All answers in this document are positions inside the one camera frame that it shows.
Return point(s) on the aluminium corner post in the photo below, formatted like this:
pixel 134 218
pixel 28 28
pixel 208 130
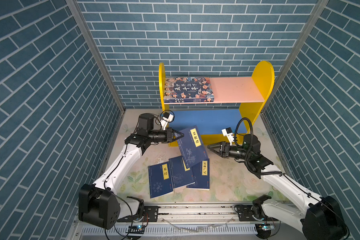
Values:
pixel 80 20
pixel 306 30

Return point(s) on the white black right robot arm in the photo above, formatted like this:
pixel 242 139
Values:
pixel 316 217

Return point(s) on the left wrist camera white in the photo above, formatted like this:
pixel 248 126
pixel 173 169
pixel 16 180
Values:
pixel 166 117

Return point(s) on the colourful cartoon history book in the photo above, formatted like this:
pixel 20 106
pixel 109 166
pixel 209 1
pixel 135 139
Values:
pixel 188 90

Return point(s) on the right aluminium corner post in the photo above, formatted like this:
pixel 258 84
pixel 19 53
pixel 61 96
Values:
pixel 306 30

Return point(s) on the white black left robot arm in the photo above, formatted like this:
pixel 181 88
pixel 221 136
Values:
pixel 99 203

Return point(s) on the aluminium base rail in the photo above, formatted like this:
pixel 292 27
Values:
pixel 194 220

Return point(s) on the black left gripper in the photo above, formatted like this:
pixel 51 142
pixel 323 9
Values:
pixel 167 133

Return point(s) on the yellow pink blue bookshelf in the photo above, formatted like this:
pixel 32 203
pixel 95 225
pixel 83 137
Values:
pixel 234 98

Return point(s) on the left aluminium corner post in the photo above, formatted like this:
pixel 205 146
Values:
pixel 80 20

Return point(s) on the blue book yellow label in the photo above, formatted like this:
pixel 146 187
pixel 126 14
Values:
pixel 201 176
pixel 181 175
pixel 160 180
pixel 192 147

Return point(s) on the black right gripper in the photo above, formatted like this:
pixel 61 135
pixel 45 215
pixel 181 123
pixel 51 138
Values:
pixel 212 148

